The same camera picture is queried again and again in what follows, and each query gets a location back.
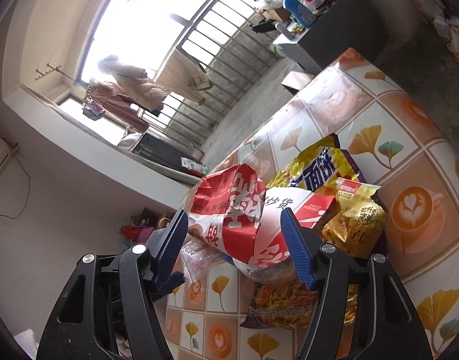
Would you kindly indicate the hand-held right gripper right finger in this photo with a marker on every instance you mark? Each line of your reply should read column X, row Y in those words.
column 297, row 243

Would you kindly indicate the red gift bag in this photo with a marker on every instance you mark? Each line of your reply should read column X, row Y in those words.
column 129, row 232

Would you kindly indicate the dark hanging garment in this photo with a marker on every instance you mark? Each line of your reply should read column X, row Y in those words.
column 93, row 109

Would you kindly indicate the small white green box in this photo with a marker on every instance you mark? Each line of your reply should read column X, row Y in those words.
column 194, row 165

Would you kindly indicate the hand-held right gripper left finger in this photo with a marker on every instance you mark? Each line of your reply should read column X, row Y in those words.
column 173, row 243

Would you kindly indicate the cream hanging garment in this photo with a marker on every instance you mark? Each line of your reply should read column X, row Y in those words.
column 180, row 71

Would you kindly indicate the table with patterned tablecloth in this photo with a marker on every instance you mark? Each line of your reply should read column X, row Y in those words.
column 402, row 131

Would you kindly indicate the clear bag of packets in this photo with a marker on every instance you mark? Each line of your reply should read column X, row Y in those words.
column 458, row 37

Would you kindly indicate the blue detergent bottle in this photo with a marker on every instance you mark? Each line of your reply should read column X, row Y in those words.
column 300, row 11

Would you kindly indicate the white green paper bag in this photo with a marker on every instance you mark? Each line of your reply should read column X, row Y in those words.
column 277, row 50

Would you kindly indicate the clear plastic wrapper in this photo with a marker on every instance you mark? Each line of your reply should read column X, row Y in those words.
column 199, row 260

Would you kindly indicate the pink hanging garment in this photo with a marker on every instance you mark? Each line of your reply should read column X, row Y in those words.
column 113, row 101

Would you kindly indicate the gold purple noodle packet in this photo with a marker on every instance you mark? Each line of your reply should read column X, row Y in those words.
column 319, row 165

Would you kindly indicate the gold snack packet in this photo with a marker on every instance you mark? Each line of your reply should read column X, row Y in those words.
column 359, row 217

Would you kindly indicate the beige puffer jacket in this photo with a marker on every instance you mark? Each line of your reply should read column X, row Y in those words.
column 139, row 82

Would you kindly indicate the metal window railing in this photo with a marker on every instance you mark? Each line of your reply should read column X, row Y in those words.
column 222, row 63

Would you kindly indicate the brass coat hook rack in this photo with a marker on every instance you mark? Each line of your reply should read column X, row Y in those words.
column 49, row 71

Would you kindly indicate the red white paper bag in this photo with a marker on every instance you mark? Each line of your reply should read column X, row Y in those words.
column 237, row 213

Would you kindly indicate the brown cardboard piece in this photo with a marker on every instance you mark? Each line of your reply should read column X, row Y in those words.
column 295, row 81

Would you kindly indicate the grey cabinet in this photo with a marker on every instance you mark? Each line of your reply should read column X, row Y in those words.
column 327, row 33

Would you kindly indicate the yellow snack packet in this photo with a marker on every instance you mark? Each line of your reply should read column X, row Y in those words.
column 278, row 303

